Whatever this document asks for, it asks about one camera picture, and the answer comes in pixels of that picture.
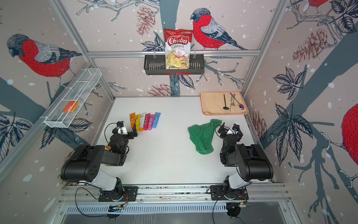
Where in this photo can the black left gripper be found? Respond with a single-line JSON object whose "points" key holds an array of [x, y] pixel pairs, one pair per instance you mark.
{"points": [[129, 134]]}

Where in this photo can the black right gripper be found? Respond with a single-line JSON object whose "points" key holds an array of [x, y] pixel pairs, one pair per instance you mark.
{"points": [[224, 132]]}

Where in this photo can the light pink toothpaste tube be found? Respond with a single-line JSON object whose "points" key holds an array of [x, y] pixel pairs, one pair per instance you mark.
{"points": [[150, 121]]}

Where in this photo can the light blue toothpaste tube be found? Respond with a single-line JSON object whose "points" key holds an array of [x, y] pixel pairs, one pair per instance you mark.
{"points": [[156, 119]]}

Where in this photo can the green microfibre cloth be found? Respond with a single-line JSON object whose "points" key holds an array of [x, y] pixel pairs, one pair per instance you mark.
{"points": [[202, 136]]}

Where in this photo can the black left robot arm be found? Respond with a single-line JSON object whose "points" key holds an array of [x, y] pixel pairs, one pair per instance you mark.
{"points": [[83, 166]]}

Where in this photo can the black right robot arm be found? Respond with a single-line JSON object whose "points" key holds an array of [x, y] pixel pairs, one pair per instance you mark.
{"points": [[250, 162]]}

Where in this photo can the yellow toothpaste tube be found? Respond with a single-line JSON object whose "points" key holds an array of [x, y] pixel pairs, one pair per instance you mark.
{"points": [[137, 121]]}

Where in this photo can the orange toothpaste tube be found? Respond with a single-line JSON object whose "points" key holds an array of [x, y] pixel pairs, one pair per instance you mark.
{"points": [[132, 119]]}

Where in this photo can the white orange-capped toothpaste tube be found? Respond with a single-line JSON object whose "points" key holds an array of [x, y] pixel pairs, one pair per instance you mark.
{"points": [[142, 121]]}

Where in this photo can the dark pink toothpaste tube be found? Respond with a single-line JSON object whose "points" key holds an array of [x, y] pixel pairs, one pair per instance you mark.
{"points": [[146, 121]]}

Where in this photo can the black ladle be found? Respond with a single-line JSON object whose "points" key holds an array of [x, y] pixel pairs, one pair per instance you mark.
{"points": [[225, 104]]}

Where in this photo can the purple spoon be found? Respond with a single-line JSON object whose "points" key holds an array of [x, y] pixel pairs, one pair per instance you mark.
{"points": [[240, 105]]}

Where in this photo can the beige cloth mat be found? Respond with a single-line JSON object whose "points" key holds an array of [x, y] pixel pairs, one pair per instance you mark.
{"points": [[212, 103]]}

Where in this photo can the orange packet in basket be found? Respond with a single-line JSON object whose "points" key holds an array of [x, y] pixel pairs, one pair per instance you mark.
{"points": [[71, 107]]}

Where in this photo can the red cassava chips bag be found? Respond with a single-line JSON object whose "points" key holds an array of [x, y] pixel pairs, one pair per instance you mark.
{"points": [[177, 48]]}

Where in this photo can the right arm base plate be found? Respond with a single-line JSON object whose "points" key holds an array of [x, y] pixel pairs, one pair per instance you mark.
{"points": [[220, 192]]}

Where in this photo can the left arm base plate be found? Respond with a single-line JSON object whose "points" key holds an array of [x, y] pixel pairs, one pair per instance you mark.
{"points": [[119, 194]]}

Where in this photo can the black wall basket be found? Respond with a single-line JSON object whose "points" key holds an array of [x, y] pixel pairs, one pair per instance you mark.
{"points": [[160, 65]]}

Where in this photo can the white wire shelf basket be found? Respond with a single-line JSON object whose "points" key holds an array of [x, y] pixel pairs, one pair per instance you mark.
{"points": [[83, 84]]}

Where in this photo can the aluminium front rail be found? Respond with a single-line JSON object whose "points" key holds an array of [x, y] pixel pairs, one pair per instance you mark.
{"points": [[178, 193]]}

